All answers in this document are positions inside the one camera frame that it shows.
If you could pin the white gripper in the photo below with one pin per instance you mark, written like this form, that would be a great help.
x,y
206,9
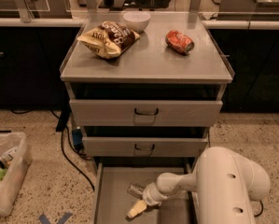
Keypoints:
x,y
150,195

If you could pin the clear plastic water bottle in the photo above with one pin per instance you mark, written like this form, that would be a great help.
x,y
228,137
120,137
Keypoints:
x,y
135,190

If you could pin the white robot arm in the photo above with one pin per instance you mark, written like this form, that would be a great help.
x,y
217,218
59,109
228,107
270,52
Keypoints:
x,y
226,183

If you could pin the grey bottom drawer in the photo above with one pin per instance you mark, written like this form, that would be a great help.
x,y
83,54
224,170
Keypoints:
x,y
112,202

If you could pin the grey drawer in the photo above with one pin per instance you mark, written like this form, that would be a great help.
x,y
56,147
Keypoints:
x,y
112,202
158,113
143,147

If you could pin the grey middle drawer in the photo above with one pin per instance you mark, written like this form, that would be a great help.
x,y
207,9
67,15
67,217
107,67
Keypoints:
x,y
143,147

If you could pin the grey top drawer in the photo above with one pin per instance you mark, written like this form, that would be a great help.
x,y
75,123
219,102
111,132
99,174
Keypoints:
x,y
158,113

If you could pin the grey metal drawer cabinet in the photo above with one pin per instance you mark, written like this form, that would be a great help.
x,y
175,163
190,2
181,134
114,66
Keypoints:
x,y
150,70

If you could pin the blue power box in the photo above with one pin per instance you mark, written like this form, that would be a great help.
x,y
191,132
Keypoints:
x,y
77,139

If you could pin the clear plastic trash bin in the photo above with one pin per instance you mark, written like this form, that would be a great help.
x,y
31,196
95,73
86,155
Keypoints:
x,y
16,156

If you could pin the yellow brown chip bag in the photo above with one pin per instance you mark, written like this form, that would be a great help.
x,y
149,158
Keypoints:
x,y
109,40

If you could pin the crushed red soda can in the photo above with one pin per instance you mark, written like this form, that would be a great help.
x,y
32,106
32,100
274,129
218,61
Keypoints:
x,y
179,42

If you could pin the white bowl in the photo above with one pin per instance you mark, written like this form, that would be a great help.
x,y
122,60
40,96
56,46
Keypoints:
x,y
137,20

